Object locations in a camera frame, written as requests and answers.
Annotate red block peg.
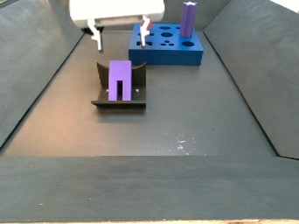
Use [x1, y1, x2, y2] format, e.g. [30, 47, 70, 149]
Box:
[144, 18, 152, 31]

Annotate purple star-shaped peg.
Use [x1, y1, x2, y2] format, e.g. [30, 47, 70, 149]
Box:
[180, 2, 197, 38]

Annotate purple double-square block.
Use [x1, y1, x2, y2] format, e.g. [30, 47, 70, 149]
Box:
[108, 60, 132, 101]

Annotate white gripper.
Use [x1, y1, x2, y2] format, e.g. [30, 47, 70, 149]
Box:
[69, 0, 164, 51]

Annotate blue foam shape board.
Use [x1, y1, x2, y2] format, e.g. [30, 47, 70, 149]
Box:
[128, 24, 202, 66]

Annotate black curved stand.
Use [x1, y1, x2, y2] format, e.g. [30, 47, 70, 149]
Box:
[90, 63, 145, 109]

